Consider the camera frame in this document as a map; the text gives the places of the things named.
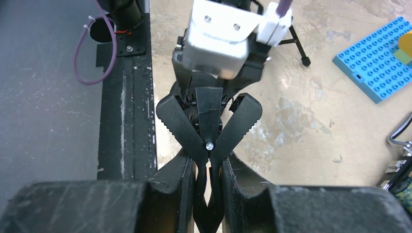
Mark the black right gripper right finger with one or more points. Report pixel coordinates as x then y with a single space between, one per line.
252 204

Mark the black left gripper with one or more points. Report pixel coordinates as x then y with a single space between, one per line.
208 71

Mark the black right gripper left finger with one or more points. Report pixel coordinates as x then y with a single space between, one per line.
159 204

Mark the black tripod shock-mount stand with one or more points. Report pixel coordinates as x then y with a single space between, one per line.
295 40

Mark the black round-base mic stand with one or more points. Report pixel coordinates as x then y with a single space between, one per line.
208 199

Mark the blue lego baseplate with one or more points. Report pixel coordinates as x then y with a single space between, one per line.
371 65

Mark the yellow lego brick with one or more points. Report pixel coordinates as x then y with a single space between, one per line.
404 51

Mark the black poker chip case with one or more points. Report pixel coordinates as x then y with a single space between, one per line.
397 178

